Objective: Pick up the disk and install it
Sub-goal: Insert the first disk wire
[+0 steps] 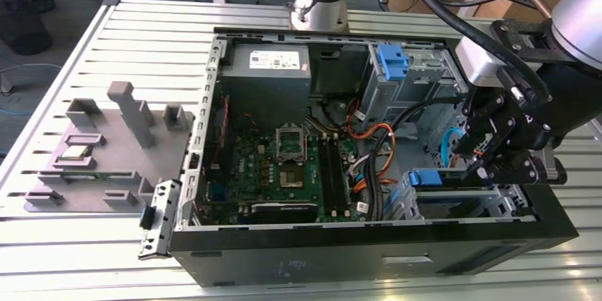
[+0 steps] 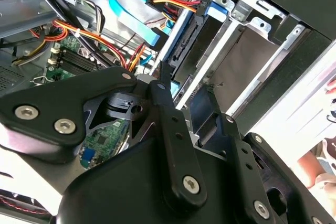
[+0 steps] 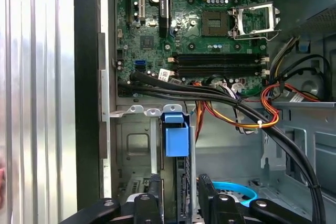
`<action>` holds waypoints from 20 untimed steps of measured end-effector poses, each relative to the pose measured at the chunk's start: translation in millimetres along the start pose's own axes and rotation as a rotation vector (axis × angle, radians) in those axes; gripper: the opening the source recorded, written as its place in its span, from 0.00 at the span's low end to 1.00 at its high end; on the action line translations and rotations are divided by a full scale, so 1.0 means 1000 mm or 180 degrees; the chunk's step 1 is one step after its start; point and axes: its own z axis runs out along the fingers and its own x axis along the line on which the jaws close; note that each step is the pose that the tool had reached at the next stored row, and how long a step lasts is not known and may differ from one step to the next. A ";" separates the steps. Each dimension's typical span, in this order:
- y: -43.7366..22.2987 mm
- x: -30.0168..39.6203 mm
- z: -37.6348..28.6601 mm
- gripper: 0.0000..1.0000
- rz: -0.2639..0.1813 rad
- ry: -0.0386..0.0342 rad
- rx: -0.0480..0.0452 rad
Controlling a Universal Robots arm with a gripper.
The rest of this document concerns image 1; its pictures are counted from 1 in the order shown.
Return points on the black graphics card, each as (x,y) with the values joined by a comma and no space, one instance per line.
(282,211)

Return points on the black RAM slot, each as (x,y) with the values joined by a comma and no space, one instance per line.
(327,174)
(339,174)

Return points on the white metal post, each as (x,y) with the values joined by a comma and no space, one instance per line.
(5,82)

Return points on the grey parts rack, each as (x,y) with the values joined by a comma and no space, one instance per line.
(118,160)

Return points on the silver white wrist camera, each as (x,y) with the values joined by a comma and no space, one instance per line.
(479,65)

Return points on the silver expansion slot bracket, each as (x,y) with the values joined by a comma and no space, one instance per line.
(162,216)

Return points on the blue plastic drive latch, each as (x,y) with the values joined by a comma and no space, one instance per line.
(393,65)

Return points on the black PC case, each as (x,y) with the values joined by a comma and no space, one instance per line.
(328,255)

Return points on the CPU socket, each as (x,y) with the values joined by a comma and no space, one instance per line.
(291,178)

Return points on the green motherboard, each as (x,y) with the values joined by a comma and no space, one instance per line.
(248,160)

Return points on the silver CPU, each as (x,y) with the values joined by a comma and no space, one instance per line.
(75,153)

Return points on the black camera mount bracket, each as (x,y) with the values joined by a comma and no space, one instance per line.
(522,36)

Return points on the blue expansion slot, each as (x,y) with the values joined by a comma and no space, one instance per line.
(218,191)

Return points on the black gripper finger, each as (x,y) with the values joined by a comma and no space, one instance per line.
(479,117)
(513,167)

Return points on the silver optical drive cage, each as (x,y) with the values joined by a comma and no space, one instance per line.
(418,82)

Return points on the green RAM stick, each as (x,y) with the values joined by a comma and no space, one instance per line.
(87,175)

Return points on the grey power supply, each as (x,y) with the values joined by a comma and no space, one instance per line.
(263,96)

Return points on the black mesh waste bin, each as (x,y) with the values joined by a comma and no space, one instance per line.
(31,36)

